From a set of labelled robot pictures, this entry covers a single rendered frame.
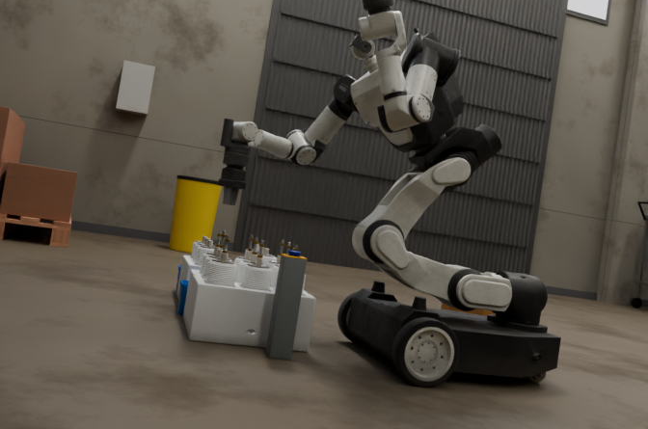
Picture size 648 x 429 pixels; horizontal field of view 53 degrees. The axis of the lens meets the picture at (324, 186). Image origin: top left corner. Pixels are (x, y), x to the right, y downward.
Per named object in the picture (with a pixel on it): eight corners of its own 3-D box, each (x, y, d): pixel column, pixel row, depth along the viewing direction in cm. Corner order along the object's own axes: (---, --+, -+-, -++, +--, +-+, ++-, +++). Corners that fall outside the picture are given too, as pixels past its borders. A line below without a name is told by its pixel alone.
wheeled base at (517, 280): (493, 351, 261) (504, 268, 263) (579, 389, 211) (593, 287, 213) (342, 335, 243) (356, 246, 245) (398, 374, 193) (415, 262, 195)
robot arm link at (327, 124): (302, 152, 255) (338, 108, 249) (314, 172, 246) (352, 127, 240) (281, 141, 248) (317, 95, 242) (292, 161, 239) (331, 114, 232)
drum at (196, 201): (204, 251, 556) (215, 181, 559) (216, 256, 522) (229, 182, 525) (160, 245, 540) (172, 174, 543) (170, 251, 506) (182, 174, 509)
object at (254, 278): (268, 324, 217) (277, 270, 218) (242, 322, 212) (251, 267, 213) (256, 317, 225) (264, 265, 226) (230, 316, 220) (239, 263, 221)
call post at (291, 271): (286, 354, 208) (302, 256, 209) (291, 360, 201) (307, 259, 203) (265, 352, 206) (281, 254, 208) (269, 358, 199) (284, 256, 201)
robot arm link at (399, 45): (368, 13, 182) (377, 58, 181) (400, 6, 182) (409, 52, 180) (368, 21, 189) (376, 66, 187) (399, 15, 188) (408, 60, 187)
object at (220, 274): (201, 311, 220) (209, 258, 221) (229, 315, 221) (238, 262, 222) (198, 316, 211) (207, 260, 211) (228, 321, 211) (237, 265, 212)
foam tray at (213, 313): (284, 328, 254) (291, 281, 254) (308, 352, 216) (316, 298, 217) (182, 316, 244) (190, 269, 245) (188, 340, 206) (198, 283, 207)
